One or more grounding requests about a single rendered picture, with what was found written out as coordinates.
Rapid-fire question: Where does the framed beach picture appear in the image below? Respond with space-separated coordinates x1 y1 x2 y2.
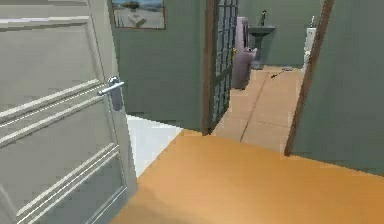
111 0 167 31

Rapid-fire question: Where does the white toilet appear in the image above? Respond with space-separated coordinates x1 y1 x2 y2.
300 15 317 77

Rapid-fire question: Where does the white panelled room door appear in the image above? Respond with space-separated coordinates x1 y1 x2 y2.
0 0 138 224

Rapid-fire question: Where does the silver lever door handle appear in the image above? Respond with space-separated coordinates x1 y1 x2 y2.
97 75 126 112

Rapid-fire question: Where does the dark long-handled floor brush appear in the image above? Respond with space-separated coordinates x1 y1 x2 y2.
270 66 294 80

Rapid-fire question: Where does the grey pedestal sink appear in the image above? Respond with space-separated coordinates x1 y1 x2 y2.
248 25 277 71

